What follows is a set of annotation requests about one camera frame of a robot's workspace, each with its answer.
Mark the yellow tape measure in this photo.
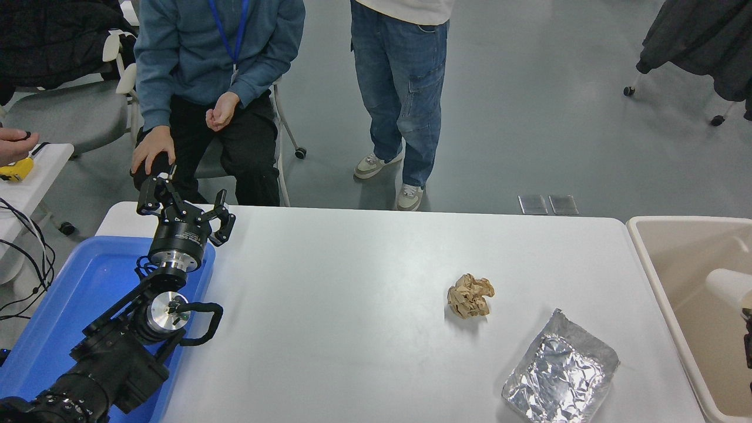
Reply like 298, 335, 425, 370
0, 157, 34, 182

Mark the white office chair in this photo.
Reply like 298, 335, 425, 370
116, 63, 307, 207

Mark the white wheeled chair base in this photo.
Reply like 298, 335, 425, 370
623, 69, 738, 127

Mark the large pale bin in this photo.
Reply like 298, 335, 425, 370
626, 216, 752, 423

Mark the seated person's right hand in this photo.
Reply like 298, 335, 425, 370
130, 125, 176, 176

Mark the white side table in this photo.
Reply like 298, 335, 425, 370
0, 143, 75, 283

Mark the silver foil tray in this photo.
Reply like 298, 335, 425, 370
502, 308, 621, 423

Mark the black cable bundle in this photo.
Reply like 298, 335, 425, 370
0, 199, 56, 323

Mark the white paper cup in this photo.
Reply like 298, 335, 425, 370
705, 268, 752, 312

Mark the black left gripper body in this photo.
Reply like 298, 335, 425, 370
148, 211, 212, 260

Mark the seated person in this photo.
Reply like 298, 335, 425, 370
130, 0, 306, 206

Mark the grey office chair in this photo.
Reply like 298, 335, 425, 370
0, 32, 139, 156

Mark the blue plastic tray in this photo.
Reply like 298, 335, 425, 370
0, 236, 216, 423

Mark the seated person's left hand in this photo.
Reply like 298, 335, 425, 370
206, 92, 241, 132

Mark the person's hand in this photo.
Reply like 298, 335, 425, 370
0, 128, 40, 167

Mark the standing person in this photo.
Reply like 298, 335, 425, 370
350, 0, 456, 212

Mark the black jacket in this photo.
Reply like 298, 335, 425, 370
0, 0, 139, 106

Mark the dark hanging coat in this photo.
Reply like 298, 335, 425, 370
636, 0, 752, 121

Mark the crumpled tan paper ball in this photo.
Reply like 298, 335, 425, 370
447, 274, 495, 320

